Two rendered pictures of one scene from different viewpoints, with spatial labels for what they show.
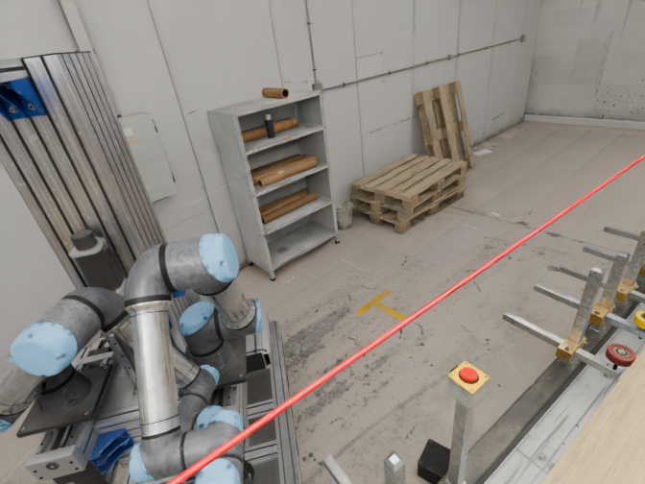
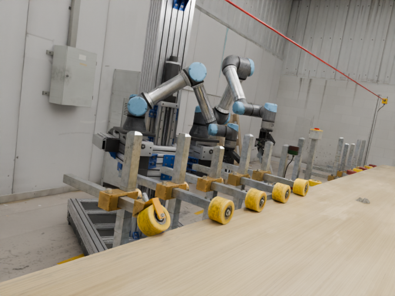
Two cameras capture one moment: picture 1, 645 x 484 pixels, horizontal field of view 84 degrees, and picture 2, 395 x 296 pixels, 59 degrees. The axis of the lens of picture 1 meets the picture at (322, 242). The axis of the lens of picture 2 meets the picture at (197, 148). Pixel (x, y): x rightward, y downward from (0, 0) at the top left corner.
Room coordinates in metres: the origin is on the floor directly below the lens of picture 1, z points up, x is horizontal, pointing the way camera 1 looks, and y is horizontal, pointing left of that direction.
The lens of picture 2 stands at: (-1.42, 1.41, 1.27)
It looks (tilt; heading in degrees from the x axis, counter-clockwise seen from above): 7 degrees down; 337
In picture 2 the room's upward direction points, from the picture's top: 9 degrees clockwise
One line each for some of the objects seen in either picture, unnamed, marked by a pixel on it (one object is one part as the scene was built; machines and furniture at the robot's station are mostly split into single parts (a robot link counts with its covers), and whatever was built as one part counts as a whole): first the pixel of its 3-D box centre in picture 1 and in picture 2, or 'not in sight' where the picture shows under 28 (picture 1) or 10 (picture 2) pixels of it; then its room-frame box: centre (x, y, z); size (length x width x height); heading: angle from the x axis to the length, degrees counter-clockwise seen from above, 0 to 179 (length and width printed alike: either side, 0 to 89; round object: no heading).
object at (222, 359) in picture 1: (209, 350); (200, 130); (0.92, 0.44, 1.09); 0.15 x 0.15 x 0.10
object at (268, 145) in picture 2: not in sight; (261, 184); (0.17, 0.33, 0.89); 0.04 x 0.04 x 0.48; 32
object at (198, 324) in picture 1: (202, 326); (203, 114); (0.92, 0.43, 1.21); 0.13 x 0.12 x 0.14; 96
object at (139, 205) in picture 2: not in sight; (150, 211); (-0.50, 1.14, 0.95); 0.10 x 0.04 x 0.10; 32
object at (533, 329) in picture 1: (556, 342); (326, 177); (0.99, -0.88, 0.80); 0.44 x 0.03 x 0.04; 32
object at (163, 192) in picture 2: not in sight; (173, 189); (-0.23, 0.99, 0.95); 0.14 x 0.06 x 0.05; 122
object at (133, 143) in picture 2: not in sight; (125, 205); (-0.35, 1.18, 0.92); 0.04 x 0.04 x 0.48; 32
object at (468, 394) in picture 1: (466, 386); (315, 134); (0.58, -0.31, 1.18); 0.07 x 0.07 x 0.08; 32
